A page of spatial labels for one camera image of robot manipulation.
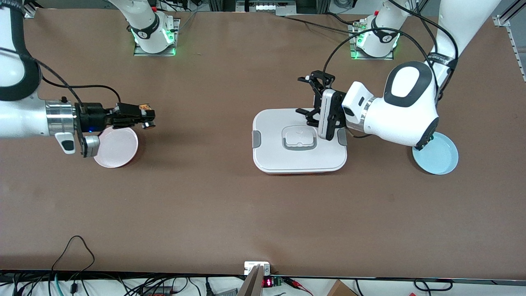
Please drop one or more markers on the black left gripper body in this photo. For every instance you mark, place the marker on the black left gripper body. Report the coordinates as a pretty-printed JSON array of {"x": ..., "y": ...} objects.
[{"x": 318, "y": 98}]

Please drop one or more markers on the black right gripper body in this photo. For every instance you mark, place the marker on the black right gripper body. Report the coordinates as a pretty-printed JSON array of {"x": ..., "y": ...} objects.
[{"x": 91, "y": 116}]

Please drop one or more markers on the orange push-button switch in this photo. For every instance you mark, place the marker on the orange push-button switch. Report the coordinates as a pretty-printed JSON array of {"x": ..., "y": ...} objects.
[{"x": 147, "y": 111}]

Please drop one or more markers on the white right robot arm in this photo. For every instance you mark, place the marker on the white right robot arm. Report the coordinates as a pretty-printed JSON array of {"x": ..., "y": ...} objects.
[{"x": 20, "y": 119}]

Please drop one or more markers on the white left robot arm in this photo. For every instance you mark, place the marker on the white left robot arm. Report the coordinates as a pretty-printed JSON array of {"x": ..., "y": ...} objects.
[{"x": 402, "y": 119}]

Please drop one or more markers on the pink round plate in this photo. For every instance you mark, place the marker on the pink round plate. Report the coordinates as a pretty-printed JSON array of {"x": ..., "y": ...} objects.
[{"x": 119, "y": 150}]

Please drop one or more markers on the white lunch box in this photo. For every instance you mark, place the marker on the white lunch box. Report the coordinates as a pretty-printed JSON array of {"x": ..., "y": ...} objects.
[{"x": 320, "y": 160}]

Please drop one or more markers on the white lit device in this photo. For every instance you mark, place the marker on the white lit device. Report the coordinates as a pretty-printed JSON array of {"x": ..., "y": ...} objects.
[{"x": 267, "y": 7}]

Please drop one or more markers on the light blue round plate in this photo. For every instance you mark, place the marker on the light blue round plate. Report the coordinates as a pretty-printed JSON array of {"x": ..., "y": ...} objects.
[{"x": 439, "y": 160}]

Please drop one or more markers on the small white electronics box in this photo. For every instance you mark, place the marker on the small white electronics box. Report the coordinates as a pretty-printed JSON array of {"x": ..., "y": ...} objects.
[{"x": 248, "y": 266}]

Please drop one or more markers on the red clip lead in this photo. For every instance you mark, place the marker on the red clip lead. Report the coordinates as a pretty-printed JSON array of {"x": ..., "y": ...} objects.
[{"x": 294, "y": 281}]

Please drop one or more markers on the red digit display module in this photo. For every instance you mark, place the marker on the red digit display module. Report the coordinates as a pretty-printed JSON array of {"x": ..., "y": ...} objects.
[{"x": 268, "y": 282}]

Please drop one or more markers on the brown cardboard box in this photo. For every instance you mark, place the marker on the brown cardboard box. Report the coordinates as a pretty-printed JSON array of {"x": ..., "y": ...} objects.
[{"x": 341, "y": 290}]

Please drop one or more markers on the aluminium bar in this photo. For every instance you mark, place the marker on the aluminium bar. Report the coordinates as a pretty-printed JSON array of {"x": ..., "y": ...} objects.
[{"x": 251, "y": 285}]

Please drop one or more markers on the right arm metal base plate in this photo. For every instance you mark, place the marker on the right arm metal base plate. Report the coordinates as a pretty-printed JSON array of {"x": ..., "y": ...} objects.
[{"x": 141, "y": 52}]

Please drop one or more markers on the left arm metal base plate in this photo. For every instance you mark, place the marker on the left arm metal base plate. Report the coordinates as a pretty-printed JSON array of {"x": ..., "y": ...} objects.
[{"x": 388, "y": 58}]

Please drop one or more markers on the aluminium corner bracket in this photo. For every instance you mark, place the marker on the aluminium corner bracket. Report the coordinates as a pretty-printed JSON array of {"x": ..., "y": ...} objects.
[{"x": 32, "y": 11}]

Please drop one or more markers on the perforated metal rail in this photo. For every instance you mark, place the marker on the perforated metal rail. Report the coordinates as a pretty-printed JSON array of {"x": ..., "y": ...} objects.
[{"x": 518, "y": 57}]

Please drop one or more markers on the aluminium frame profile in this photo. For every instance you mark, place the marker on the aluminium frame profile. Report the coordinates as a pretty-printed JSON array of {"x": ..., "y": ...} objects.
[{"x": 509, "y": 12}]

